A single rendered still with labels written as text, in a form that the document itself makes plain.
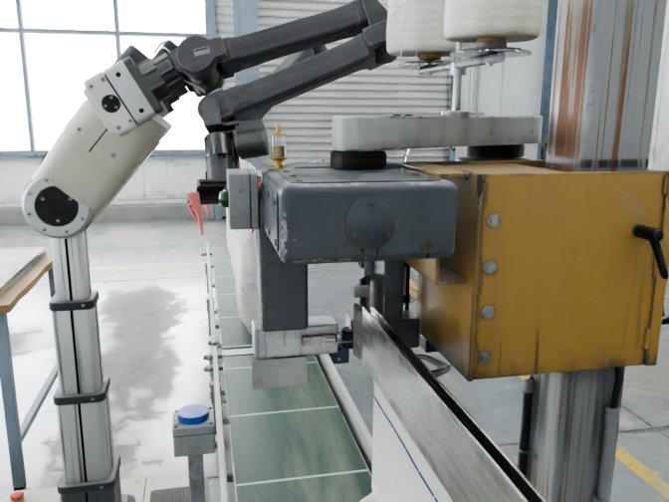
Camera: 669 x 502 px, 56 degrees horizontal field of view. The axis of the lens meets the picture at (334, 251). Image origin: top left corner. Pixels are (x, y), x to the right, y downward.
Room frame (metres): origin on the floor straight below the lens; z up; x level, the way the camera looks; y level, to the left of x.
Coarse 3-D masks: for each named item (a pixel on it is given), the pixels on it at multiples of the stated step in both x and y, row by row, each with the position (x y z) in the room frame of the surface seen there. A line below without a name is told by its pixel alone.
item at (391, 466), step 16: (384, 400) 0.87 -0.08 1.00; (384, 416) 0.87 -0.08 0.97; (384, 432) 0.87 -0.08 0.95; (400, 432) 0.79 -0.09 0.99; (384, 448) 0.86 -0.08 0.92; (400, 448) 0.79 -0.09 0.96; (416, 448) 0.72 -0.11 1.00; (384, 464) 0.86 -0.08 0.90; (400, 464) 0.79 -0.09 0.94; (416, 464) 0.72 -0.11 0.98; (384, 480) 0.86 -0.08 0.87; (400, 480) 0.78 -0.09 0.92; (416, 480) 0.72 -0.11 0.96; (432, 480) 0.67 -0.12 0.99; (368, 496) 0.89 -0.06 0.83; (384, 496) 0.86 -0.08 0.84; (400, 496) 0.78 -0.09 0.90; (416, 496) 0.71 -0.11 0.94; (432, 496) 0.67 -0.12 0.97; (448, 496) 0.62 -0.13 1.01
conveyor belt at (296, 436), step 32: (320, 384) 2.27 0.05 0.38; (256, 416) 2.01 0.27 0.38; (288, 416) 2.01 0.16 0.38; (320, 416) 2.01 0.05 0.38; (256, 448) 1.79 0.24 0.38; (288, 448) 1.80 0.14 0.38; (320, 448) 1.80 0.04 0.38; (352, 448) 1.80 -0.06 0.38; (256, 480) 1.62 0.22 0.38; (288, 480) 1.62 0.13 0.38; (320, 480) 1.62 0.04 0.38; (352, 480) 1.62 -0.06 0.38
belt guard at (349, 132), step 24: (336, 120) 0.98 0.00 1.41; (360, 120) 0.96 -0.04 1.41; (384, 120) 0.98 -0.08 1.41; (408, 120) 1.01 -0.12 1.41; (432, 120) 1.04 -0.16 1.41; (456, 120) 1.08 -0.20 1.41; (480, 120) 1.11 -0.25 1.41; (504, 120) 1.15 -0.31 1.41; (528, 120) 1.19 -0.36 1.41; (336, 144) 0.98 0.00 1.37; (360, 144) 0.96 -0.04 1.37; (384, 144) 0.98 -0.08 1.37; (408, 144) 1.01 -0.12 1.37; (432, 144) 1.05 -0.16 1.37; (456, 144) 1.08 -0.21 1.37; (480, 144) 1.12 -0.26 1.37
